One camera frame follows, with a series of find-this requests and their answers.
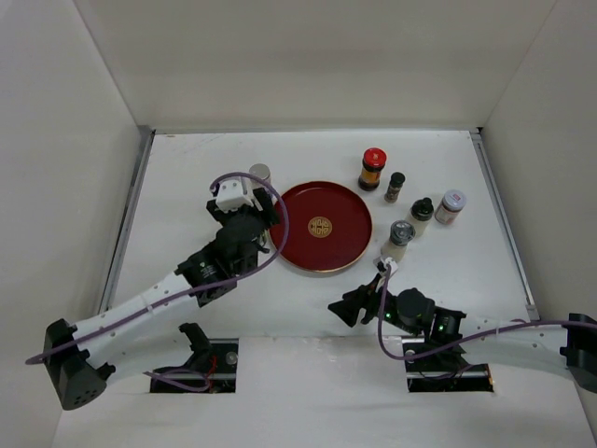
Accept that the small black-lid pepper bottle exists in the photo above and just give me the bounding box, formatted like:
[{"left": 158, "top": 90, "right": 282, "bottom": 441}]
[{"left": 383, "top": 172, "right": 406, "bottom": 203}]

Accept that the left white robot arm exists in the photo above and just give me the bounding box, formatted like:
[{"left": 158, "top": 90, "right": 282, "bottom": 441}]
[{"left": 40, "top": 178, "right": 289, "bottom": 411}]

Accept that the right aluminium table rail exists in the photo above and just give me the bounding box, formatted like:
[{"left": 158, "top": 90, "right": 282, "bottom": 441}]
[{"left": 469, "top": 128, "right": 540, "bottom": 321}]

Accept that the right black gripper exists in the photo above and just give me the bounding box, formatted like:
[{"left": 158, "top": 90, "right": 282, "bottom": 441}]
[{"left": 327, "top": 273, "right": 421, "bottom": 336}]

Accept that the silver-lid white spice jar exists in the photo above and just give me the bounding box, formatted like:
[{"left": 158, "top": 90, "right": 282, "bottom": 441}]
[{"left": 248, "top": 163, "right": 271, "bottom": 184}]

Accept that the red round tray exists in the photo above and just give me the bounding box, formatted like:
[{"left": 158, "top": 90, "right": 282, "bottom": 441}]
[{"left": 281, "top": 181, "right": 373, "bottom": 273}]

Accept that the grey-cap white shaker bottle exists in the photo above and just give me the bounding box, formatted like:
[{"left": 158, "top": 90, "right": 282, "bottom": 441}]
[{"left": 381, "top": 220, "right": 416, "bottom": 262}]

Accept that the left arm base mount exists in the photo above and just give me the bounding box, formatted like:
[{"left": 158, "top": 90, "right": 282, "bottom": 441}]
[{"left": 149, "top": 323, "right": 240, "bottom": 394}]

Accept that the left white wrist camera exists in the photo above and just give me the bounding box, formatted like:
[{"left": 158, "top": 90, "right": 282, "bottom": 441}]
[{"left": 215, "top": 176, "right": 253, "bottom": 213}]

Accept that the black-cap white shaker bottle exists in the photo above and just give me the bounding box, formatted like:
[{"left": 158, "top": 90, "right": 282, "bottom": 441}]
[{"left": 407, "top": 197, "right": 435, "bottom": 237}]

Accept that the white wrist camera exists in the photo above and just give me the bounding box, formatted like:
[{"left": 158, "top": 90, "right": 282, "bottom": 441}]
[
  {"left": 215, "top": 176, "right": 253, "bottom": 213},
  {"left": 374, "top": 255, "right": 398, "bottom": 279}
]

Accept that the white-lid red-label jar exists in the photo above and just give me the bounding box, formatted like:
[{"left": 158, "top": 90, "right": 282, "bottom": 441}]
[{"left": 435, "top": 189, "right": 466, "bottom": 225}]

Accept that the aluminium table rail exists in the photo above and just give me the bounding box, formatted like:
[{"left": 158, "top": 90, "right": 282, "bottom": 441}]
[
  {"left": 96, "top": 125, "right": 156, "bottom": 314},
  {"left": 469, "top": 128, "right": 540, "bottom": 321}
]

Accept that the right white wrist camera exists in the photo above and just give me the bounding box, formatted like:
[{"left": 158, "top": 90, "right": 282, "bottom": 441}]
[{"left": 374, "top": 255, "right": 398, "bottom": 279}]

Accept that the red-lid dark sauce jar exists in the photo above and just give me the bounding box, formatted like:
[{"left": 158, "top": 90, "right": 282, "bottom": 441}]
[{"left": 358, "top": 147, "right": 387, "bottom": 191}]

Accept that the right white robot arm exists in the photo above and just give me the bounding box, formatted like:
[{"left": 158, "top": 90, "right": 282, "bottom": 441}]
[{"left": 327, "top": 275, "right": 596, "bottom": 392}]

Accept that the left aluminium table rail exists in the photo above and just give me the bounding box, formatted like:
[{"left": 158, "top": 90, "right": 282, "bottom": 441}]
[{"left": 96, "top": 125, "right": 156, "bottom": 314}]

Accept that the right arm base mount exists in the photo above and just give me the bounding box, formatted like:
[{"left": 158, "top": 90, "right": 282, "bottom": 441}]
[{"left": 405, "top": 347, "right": 493, "bottom": 393}]

